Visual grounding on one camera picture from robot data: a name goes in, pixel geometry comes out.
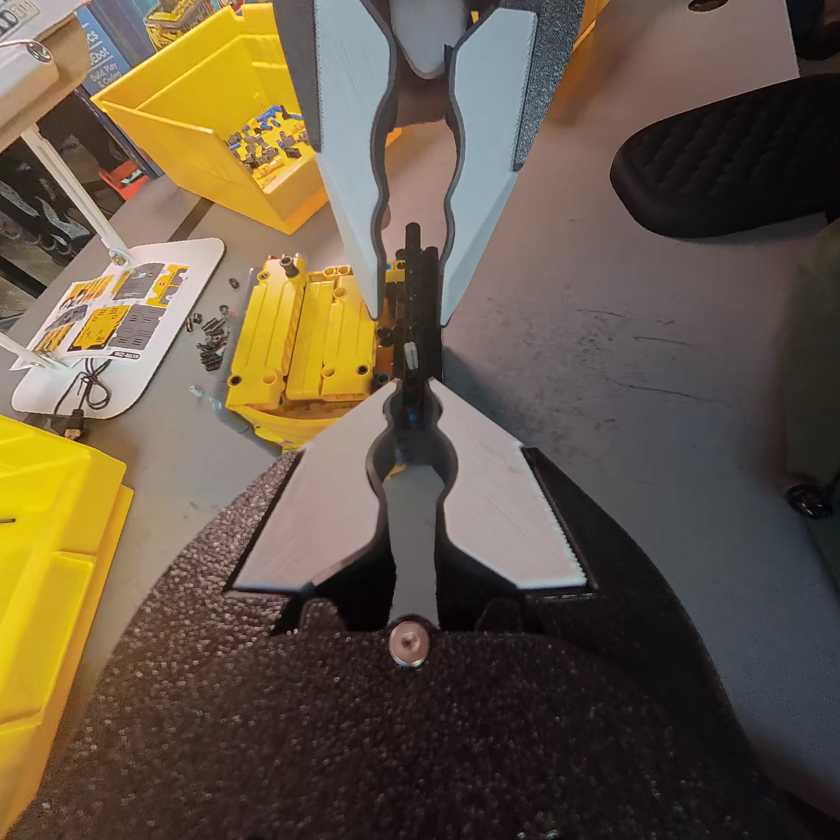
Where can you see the heap of mixed lego parts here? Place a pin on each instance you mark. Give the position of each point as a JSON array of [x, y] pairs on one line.
[[269, 148]]

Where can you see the person's right hand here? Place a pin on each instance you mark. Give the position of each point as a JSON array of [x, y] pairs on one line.
[[423, 105]]

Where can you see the blue robot kit box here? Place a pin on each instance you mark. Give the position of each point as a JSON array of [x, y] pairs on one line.
[[108, 65]]

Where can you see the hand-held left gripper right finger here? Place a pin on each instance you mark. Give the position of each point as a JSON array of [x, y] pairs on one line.
[[505, 518]]

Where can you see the lego instruction booklet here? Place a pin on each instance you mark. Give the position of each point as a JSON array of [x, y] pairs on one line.
[[19, 10]]

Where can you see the pile of black red pins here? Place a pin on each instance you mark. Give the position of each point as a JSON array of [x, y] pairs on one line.
[[213, 341]]

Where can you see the black padded armrest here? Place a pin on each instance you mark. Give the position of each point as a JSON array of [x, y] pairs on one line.
[[722, 164]]

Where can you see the long black lego beam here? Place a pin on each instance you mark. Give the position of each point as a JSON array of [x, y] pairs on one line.
[[413, 275]]

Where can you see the yellow black lego robot body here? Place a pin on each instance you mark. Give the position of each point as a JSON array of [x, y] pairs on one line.
[[308, 341]]

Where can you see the instruction sheet on white stand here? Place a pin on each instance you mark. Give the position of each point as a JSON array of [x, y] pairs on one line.
[[197, 262]]

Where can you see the yellow grey sticker sheet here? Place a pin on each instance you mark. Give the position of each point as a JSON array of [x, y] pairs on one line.
[[118, 315]]

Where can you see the black white patterned cloth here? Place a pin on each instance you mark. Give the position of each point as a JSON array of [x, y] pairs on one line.
[[46, 223]]

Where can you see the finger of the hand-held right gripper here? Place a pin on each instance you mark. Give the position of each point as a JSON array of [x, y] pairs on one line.
[[348, 131], [489, 144]]

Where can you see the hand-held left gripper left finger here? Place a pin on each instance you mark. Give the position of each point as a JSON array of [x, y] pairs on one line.
[[315, 518]]

